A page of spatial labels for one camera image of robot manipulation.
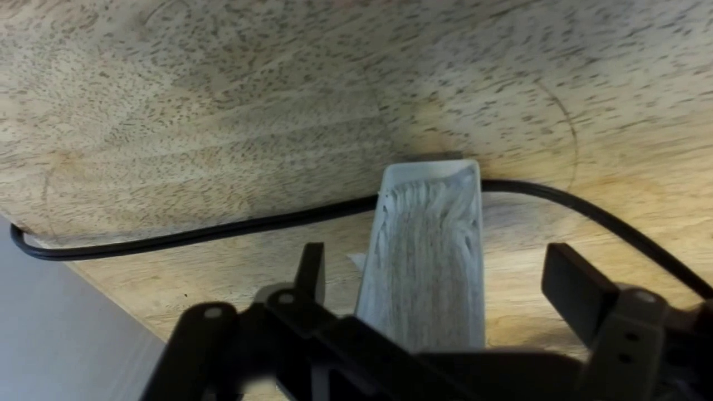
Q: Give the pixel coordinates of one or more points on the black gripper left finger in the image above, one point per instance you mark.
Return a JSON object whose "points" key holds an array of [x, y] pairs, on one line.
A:
{"points": [[218, 353]]}

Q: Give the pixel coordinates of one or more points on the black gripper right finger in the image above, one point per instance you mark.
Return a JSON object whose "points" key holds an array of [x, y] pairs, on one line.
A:
{"points": [[641, 347]]}

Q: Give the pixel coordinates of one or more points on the white perforated napkin holder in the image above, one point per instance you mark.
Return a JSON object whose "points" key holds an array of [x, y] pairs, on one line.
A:
{"points": [[423, 275]]}

